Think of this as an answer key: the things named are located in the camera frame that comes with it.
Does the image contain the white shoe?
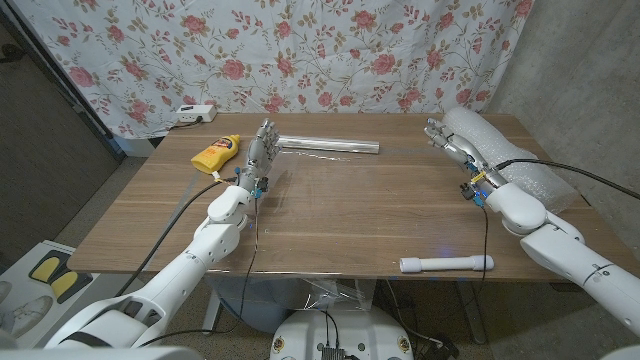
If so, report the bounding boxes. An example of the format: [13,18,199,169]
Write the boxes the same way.
[0,294,54,339]

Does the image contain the bubble wrap roll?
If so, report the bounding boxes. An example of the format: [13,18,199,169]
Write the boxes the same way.
[431,106,580,215]

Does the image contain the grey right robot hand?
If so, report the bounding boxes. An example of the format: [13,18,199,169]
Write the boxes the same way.
[423,117,507,201]

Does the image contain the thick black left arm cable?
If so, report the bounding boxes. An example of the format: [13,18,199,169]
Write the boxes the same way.
[114,178,237,299]

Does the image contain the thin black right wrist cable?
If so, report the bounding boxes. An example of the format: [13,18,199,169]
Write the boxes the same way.
[478,205,491,290]

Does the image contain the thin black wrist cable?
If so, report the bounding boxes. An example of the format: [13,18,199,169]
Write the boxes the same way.
[139,196,262,347]
[478,205,491,290]

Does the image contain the table leg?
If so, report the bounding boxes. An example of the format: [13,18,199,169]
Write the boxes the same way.
[453,281,488,346]
[201,288,224,337]

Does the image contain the white robot torso base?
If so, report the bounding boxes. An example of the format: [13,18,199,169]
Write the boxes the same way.
[269,303,416,360]

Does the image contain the white cylindrical roll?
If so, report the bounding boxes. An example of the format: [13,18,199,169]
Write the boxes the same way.
[399,254,496,274]

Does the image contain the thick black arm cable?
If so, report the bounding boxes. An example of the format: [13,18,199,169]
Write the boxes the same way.
[114,178,237,299]
[493,158,640,202]

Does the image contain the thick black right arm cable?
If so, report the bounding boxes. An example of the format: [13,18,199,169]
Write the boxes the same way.
[493,158,640,202]

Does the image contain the black power strip cord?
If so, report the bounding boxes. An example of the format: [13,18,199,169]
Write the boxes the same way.
[168,116,205,131]

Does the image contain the white floor mat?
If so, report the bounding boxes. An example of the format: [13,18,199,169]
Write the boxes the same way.
[0,239,104,350]

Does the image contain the yellow black slipper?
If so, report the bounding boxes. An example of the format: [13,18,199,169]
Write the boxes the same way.
[28,249,71,284]
[49,269,94,305]

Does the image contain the yellow squeeze bottle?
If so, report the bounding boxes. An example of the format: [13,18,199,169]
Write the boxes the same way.
[190,134,242,176]

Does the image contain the grey blue bin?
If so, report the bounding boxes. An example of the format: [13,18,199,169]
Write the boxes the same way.
[209,277,302,335]

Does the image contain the dark partition panel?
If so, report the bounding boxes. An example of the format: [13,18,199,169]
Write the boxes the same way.
[0,7,127,274]

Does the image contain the clear cling film roll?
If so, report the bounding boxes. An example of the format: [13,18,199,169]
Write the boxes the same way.
[276,134,381,156]

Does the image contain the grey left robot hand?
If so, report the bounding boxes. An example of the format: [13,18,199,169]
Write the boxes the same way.
[234,118,282,194]

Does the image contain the thin black left wrist cable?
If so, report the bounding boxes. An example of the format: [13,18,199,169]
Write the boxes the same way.
[139,196,262,347]

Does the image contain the white power strip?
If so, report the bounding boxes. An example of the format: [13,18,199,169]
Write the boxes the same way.
[175,104,219,125]

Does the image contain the floral print backdrop curtain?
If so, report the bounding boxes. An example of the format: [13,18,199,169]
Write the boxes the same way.
[12,0,536,141]

